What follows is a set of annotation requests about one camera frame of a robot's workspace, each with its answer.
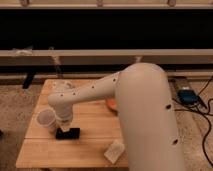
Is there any clear plastic bottle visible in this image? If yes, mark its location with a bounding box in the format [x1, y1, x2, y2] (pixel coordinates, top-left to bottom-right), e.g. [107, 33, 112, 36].
[52, 81, 72, 92]

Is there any black cable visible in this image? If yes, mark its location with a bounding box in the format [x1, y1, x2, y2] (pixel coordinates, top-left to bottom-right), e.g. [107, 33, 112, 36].
[171, 77, 213, 168]

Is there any orange bowl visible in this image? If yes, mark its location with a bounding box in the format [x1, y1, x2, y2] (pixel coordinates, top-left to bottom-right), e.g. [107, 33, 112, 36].
[105, 99, 117, 111]

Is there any black eraser block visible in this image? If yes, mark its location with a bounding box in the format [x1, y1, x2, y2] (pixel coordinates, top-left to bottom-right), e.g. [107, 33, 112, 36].
[55, 128, 80, 140]

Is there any beige sponge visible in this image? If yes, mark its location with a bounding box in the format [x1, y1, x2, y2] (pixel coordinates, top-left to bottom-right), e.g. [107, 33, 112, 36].
[104, 140, 125, 164]

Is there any wooden table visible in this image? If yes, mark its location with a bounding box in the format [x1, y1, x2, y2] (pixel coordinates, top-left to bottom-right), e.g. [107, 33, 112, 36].
[16, 79, 128, 169]

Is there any white paper cup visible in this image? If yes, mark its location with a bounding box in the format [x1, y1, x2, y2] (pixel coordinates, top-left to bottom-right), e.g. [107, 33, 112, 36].
[36, 109, 58, 133]

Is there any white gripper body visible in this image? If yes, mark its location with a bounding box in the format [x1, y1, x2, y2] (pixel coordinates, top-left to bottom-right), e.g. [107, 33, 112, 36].
[55, 111, 73, 132]

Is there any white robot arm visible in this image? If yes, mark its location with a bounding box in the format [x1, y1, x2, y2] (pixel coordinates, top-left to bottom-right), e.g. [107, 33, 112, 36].
[48, 63, 186, 171]

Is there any blue power adapter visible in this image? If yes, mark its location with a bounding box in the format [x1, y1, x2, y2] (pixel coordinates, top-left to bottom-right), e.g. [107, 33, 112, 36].
[177, 89, 198, 105]

